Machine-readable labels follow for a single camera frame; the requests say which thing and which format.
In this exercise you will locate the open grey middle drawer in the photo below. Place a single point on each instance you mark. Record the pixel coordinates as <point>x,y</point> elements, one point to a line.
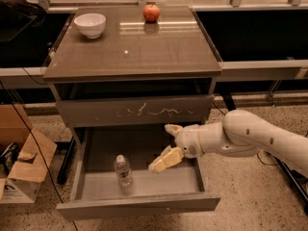
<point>96,192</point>

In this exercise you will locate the red apple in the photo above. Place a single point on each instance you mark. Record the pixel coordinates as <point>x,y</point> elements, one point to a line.
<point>151,13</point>

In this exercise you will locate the black metal stand leg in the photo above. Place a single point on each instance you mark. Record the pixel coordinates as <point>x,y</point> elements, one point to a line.
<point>297,182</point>

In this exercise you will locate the clear plastic water bottle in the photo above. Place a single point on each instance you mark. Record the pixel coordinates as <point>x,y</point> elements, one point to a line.
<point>123,171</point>

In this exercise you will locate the black bag on ledge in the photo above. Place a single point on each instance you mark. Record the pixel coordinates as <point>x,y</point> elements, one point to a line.
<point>16,15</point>

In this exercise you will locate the white ceramic bowl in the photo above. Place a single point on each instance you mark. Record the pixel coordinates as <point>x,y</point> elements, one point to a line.
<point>91,25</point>

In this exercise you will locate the black table leg left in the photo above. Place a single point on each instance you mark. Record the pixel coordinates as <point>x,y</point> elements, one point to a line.
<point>68,148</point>

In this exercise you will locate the grey drawer cabinet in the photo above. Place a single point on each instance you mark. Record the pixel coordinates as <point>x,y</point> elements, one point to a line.
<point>133,59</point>

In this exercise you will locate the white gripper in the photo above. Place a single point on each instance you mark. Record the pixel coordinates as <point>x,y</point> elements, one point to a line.
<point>188,139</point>

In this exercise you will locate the brown cardboard box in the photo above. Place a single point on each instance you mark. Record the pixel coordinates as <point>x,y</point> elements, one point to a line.
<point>26,156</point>

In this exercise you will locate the closed scratched top drawer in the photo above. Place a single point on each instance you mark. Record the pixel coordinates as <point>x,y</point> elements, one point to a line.
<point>132,111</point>

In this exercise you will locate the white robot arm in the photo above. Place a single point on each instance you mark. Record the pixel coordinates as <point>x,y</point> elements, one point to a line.
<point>240,134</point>

